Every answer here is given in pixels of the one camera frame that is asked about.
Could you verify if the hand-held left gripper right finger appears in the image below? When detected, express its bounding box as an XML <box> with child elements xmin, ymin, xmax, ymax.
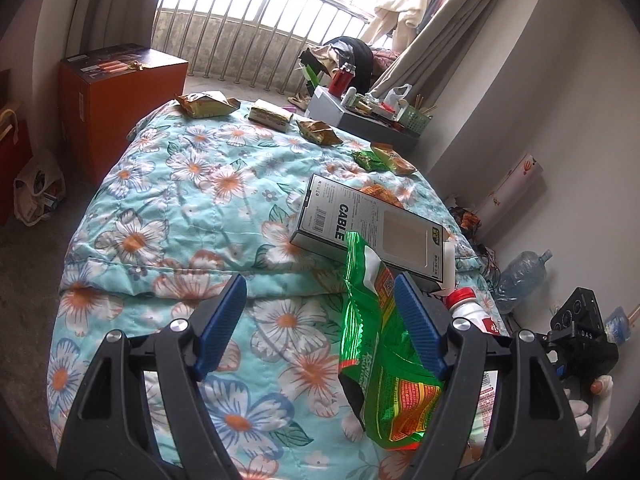
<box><xmin>393</xmin><ymin>272</ymin><xmax>588</xmax><ymax>480</ymax></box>

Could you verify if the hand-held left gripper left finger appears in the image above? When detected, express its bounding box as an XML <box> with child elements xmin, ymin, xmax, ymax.
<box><xmin>56</xmin><ymin>272</ymin><xmax>248</xmax><ymax>480</ymax></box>

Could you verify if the white bottle red cap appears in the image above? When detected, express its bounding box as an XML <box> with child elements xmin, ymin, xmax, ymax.
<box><xmin>444</xmin><ymin>286</ymin><xmax>512</xmax><ymax>341</ymax></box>

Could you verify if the green snack bag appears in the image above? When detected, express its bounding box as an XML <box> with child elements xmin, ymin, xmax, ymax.
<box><xmin>339</xmin><ymin>231</ymin><xmax>446</xmax><ymax>451</ymax></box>

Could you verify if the grey cable box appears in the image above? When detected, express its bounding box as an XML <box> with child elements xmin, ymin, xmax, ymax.
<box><xmin>290</xmin><ymin>173</ymin><xmax>446</xmax><ymax>283</ymax></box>

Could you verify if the orange yellow snack wrapper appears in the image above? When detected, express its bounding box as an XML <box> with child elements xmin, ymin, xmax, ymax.
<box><xmin>359</xmin><ymin>184</ymin><xmax>407</xmax><ymax>211</ymax></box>

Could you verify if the person's right hand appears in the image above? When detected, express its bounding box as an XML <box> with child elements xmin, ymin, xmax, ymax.
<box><xmin>569</xmin><ymin>379</ymin><xmax>615</xmax><ymax>442</ymax></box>

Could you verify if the large clear water jug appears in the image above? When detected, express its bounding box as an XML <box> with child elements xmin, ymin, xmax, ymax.
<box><xmin>495</xmin><ymin>249</ymin><xmax>553</xmax><ymax>313</ymax></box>

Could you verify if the floral quilted blanket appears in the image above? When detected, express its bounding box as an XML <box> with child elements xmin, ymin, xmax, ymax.
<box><xmin>47</xmin><ymin>95</ymin><xmax>511</xmax><ymax>480</ymax></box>

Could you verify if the printed wallpaper roll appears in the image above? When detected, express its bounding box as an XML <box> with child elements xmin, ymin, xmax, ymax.
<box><xmin>472</xmin><ymin>154</ymin><xmax>542</xmax><ymax>231</ymax></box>

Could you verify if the orange white snack packet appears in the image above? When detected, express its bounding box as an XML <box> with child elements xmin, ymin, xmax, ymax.
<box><xmin>372</xmin><ymin>142</ymin><xmax>417</xmax><ymax>176</ymax></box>

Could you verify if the green foil snack wrapper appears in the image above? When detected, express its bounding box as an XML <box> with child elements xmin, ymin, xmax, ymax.
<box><xmin>351</xmin><ymin>150</ymin><xmax>381</xmax><ymax>171</ymax></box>

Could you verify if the green plastic basket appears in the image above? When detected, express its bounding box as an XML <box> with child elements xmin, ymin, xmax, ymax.
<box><xmin>397</xmin><ymin>102</ymin><xmax>433</xmax><ymax>133</ymax></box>

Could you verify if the gold boxy snack wrapper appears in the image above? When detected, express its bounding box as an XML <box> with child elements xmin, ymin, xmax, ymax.
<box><xmin>247</xmin><ymin>100</ymin><xmax>293</xmax><ymax>133</ymax></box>

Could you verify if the gold crumpled snack wrapper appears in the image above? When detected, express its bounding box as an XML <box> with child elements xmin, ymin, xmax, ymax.
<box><xmin>296</xmin><ymin>119</ymin><xmax>343</xmax><ymax>147</ymax></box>

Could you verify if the grey cabinet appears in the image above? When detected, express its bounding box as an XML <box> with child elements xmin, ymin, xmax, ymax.
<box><xmin>305</xmin><ymin>85</ymin><xmax>421</xmax><ymax>153</ymax></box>

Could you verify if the orange gold snack wrapper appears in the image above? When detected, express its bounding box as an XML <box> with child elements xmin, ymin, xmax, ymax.
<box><xmin>174</xmin><ymin>91</ymin><xmax>241</xmax><ymax>120</ymax></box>

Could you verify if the white plastic shopping bag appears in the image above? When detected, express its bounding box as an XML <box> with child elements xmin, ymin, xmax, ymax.
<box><xmin>14</xmin><ymin>152</ymin><xmax>66</xmax><ymax>226</ymax></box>

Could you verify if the orange cardboard box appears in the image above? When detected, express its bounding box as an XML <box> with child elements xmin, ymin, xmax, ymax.
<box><xmin>57</xmin><ymin>43</ymin><xmax>189</xmax><ymax>186</ymax></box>

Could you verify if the red gift bag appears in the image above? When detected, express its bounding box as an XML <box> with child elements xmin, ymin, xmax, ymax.
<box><xmin>0</xmin><ymin>107</ymin><xmax>33</xmax><ymax>226</ymax></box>

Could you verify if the red thermos flask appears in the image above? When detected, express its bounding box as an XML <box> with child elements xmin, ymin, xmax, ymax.
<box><xmin>330</xmin><ymin>62</ymin><xmax>357</xmax><ymax>93</ymax></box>

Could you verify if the black bag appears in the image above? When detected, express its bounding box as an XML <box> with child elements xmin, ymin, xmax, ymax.
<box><xmin>325</xmin><ymin>36</ymin><xmax>376</xmax><ymax>93</ymax></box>

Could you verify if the metal window railing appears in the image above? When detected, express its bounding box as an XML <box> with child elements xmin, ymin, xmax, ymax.
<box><xmin>152</xmin><ymin>0</ymin><xmax>371</xmax><ymax>96</ymax></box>

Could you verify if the beige window curtain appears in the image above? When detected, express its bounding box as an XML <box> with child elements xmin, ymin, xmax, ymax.
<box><xmin>367</xmin><ymin>0</ymin><xmax>523</xmax><ymax>101</ymax></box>
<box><xmin>65</xmin><ymin>0</ymin><xmax>173</xmax><ymax>56</ymax></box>

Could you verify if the cream hanging garment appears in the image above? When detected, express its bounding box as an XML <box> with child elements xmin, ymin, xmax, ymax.
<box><xmin>372</xmin><ymin>0</ymin><xmax>443</xmax><ymax>48</ymax></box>

